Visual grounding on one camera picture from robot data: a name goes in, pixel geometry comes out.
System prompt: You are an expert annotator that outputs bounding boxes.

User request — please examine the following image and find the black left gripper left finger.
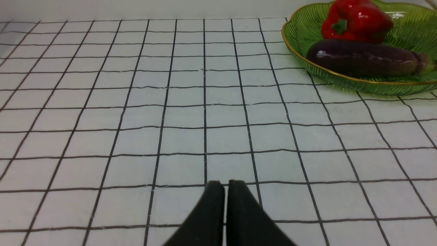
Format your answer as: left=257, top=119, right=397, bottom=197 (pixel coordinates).
left=164, top=181, right=225, bottom=246

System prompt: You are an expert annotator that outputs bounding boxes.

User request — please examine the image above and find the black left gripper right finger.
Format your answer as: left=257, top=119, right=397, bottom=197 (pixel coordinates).
left=226, top=180, right=296, bottom=246

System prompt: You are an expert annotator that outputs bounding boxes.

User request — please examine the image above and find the white grid tablecloth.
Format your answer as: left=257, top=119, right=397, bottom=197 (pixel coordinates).
left=0, top=18, right=437, bottom=246

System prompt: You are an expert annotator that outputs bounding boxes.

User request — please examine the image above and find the dark purple eggplant on plate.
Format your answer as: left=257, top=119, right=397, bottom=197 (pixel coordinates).
left=306, top=39, right=436, bottom=78

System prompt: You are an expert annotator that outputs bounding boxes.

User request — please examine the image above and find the red bell pepper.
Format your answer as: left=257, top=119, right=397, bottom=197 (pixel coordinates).
left=321, top=0, right=394, bottom=44

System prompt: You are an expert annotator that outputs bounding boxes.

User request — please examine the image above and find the green glass plate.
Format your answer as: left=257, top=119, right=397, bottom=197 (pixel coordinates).
left=281, top=0, right=437, bottom=96

